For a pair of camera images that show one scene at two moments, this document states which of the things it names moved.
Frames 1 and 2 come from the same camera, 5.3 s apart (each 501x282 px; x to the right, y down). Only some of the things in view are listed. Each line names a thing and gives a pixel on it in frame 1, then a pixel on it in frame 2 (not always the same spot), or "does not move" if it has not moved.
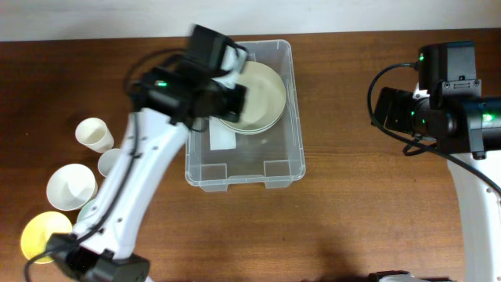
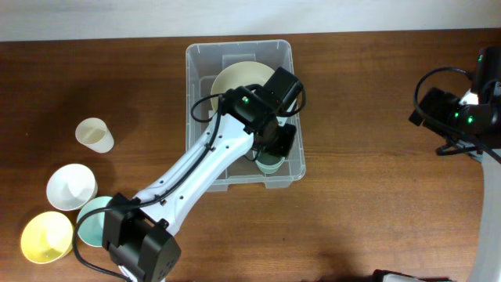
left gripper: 226,110 to 285,147
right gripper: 401,100 to 445,103
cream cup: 93,134 does not move
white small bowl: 71,186 does not move
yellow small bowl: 39,231 does not move
